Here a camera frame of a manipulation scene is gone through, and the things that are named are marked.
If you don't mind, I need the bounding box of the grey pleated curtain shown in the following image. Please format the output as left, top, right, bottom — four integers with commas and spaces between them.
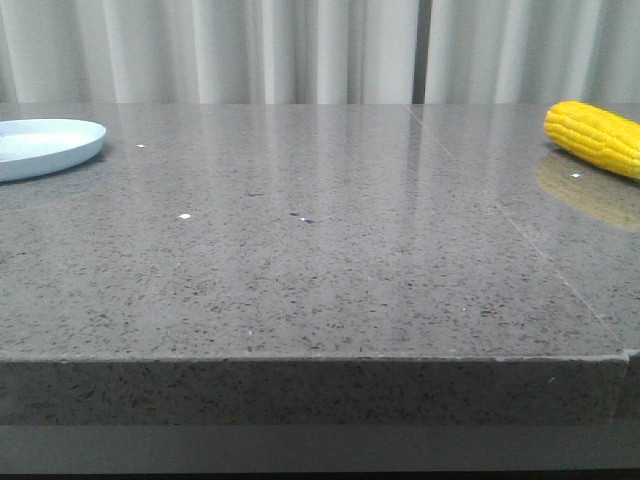
1, 1, 639, 104

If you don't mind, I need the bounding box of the light blue round plate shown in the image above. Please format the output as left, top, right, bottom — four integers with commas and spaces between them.
1, 119, 107, 182

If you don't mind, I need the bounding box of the yellow corn cob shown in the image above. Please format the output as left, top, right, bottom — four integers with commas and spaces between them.
544, 101, 639, 181

